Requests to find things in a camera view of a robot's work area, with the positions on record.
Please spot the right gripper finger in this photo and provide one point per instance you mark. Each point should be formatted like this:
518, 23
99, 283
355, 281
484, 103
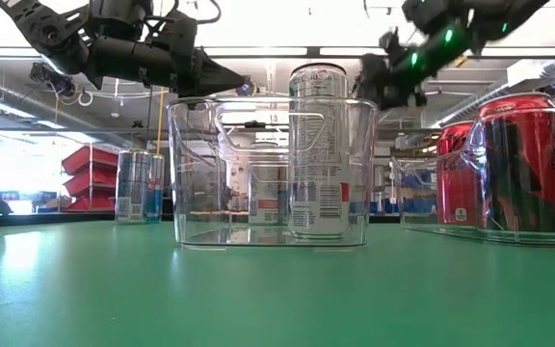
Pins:
378, 82

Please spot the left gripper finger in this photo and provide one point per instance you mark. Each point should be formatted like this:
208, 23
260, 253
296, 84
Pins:
215, 79

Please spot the white Celsius can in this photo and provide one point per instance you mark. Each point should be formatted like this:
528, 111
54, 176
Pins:
265, 205
318, 159

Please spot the silver blue energy drink can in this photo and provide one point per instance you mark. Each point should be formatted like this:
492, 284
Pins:
157, 193
132, 188

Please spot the red cola can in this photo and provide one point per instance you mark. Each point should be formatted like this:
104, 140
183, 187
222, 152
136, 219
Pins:
523, 168
456, 183

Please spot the clear plastic bin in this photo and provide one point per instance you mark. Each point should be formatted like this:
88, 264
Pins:
229, 231
417, 212

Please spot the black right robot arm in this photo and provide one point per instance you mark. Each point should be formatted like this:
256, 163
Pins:
499, 14

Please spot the yellow tag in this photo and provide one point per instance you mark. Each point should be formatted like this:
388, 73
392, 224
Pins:
460, 61

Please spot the red storage bin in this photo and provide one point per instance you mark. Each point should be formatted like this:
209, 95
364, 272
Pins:
89, 205
85, 161
87, 185

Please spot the green table mat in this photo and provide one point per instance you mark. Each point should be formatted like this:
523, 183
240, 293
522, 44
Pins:
277, 299

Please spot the round overhead camera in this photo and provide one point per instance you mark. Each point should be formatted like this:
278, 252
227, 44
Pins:
247, 88

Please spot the black overhead frame bar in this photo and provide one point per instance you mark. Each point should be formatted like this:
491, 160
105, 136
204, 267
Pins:
313, 52

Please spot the silver ventilation duct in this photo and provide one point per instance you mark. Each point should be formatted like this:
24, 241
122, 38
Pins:
494, 91

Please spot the black hanging camera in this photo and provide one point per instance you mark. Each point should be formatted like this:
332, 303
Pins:
51, 77

